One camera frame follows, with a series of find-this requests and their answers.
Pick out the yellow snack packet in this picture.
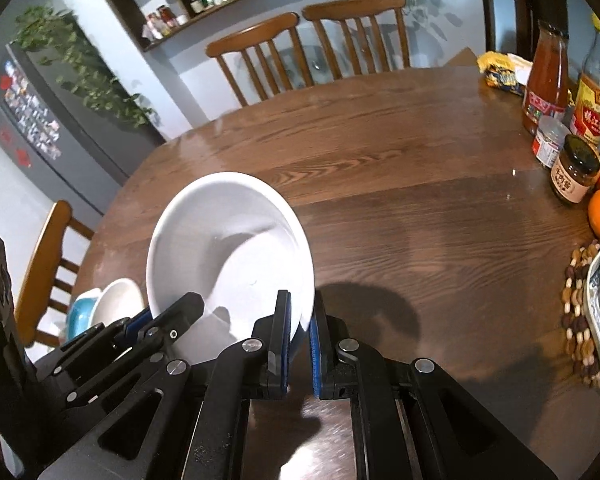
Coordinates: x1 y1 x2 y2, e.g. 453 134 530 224
476 51 533 97

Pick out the blue plate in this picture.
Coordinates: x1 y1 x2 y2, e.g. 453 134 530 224
67 295 103 346

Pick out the grey refrigerator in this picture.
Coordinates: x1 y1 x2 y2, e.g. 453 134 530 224
0 42 166 216

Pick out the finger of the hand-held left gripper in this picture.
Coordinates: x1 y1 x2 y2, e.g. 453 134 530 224
66 292 205 408
52 309 153 376

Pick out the trailing green plant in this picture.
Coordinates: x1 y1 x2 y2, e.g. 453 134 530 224
10 5 156 128

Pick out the large white bowl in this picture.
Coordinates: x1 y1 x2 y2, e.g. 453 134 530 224
87 278 146 333

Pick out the wooden chair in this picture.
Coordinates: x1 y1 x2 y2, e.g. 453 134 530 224
302 0 412 81
205 12 316 107
15 200 96 348

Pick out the cluster of fridge photo magnets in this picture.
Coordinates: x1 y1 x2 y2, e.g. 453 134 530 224
2 60 63 161

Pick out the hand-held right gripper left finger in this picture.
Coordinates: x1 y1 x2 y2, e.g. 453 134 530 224
37 289 293 480

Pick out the wooden wall shelf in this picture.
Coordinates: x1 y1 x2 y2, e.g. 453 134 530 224
80 0 406 52

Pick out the yellow cap sauce bottle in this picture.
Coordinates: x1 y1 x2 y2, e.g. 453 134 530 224
569 12 600 148

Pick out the dark lid sauce jar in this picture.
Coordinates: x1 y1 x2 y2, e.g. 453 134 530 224
550 134 600 205

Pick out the row of shelf bottles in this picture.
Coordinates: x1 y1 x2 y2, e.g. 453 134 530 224
87 0 341 41

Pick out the wooden bead trivet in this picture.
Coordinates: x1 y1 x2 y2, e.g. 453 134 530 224
560 240 600 388

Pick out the shallow white bowl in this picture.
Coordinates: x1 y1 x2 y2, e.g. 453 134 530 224
146 171 315 366

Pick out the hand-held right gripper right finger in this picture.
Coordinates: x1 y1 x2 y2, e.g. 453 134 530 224
307 291 561 480

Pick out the small red label jar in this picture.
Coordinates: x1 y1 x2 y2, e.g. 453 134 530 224
531 115 572 169

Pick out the red sauce bottle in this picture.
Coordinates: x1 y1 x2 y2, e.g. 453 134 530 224
521 20 570 136

